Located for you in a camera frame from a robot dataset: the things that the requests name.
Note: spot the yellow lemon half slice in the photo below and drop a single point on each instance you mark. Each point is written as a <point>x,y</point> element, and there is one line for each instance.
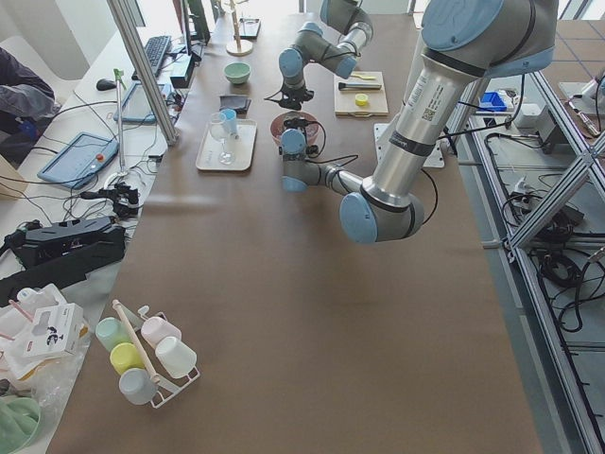
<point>361,99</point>

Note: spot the cream rabbit serving tray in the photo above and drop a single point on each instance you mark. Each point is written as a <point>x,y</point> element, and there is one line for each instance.
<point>242,148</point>

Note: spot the black keyboard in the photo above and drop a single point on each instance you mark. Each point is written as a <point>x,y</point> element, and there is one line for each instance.
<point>156,49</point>

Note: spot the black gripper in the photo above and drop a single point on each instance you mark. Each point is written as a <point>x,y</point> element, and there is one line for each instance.
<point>294,125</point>
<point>291,94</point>

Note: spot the black equipment case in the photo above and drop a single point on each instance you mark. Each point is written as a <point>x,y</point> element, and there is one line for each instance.
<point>61,254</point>

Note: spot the clear wine glass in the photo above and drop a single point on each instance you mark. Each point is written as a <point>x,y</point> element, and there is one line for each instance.
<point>219,134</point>

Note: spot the wooden cutting board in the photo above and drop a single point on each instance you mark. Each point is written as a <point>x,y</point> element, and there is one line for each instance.
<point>363,93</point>

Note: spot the blue teach pendant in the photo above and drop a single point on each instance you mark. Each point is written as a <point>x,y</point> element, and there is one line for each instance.
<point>135,107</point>
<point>79,161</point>

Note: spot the computer monitor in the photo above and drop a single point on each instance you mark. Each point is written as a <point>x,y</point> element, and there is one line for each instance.
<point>195,28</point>

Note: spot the blue parts bin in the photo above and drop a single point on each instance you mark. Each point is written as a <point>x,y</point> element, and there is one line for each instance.
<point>492,101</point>

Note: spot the mint green bowl corner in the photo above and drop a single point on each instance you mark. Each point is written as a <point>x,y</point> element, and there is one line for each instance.
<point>20,422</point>

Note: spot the grey-blue cup on rack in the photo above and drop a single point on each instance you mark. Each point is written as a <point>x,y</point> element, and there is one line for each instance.
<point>136,385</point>

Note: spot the light blue cup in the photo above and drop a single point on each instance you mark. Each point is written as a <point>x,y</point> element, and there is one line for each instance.
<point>230,123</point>

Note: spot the black computer mouse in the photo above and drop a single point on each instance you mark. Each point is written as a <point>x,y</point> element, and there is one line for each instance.
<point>103,85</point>

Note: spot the green bowl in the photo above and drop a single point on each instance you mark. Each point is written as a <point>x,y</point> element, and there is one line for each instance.
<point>237,72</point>

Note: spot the grey folded cloth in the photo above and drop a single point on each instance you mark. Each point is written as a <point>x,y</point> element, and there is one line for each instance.
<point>239,103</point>

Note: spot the grey power adapter box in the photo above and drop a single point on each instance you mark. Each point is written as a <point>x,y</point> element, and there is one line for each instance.
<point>538,120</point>

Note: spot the aluminium frame post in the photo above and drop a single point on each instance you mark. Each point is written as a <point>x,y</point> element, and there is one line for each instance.
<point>124,21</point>

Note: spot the yellow plastic knife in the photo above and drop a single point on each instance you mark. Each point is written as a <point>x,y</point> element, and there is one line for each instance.
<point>362,76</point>

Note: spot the green cup on rack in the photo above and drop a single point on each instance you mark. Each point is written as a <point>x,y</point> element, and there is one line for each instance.
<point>110,332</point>

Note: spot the blue teach pendant far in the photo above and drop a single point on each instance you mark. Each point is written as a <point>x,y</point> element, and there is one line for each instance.
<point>135,107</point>

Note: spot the yellow cup on rack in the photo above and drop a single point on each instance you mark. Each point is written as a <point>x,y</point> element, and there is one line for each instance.
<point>125,356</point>

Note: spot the blue teach pendant near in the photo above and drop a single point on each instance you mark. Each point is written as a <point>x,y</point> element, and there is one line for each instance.
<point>79,161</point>

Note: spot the white product box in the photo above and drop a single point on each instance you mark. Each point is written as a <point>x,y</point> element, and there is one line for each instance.
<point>55,332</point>

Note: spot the white cup rack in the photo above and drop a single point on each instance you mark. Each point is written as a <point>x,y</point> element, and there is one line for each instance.
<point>169,387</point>

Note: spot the white cup on rack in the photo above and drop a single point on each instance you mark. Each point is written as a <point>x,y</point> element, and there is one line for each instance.
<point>176,357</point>

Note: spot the steel muddler cylinder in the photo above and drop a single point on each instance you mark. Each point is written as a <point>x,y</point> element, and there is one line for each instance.
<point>350,86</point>

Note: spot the pink cup on rack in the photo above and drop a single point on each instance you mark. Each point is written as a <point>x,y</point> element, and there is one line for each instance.
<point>155,329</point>

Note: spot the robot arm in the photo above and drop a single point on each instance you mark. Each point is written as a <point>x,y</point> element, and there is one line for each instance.
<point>351,21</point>
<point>461,42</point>

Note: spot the wooden mug tree stand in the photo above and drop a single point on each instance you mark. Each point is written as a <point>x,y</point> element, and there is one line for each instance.
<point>237,46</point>

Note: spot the wooden rack handle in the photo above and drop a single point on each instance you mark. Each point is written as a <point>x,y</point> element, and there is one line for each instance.
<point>119,309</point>

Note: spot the pink bowl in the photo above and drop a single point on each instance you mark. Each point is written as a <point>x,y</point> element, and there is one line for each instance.
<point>277,126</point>

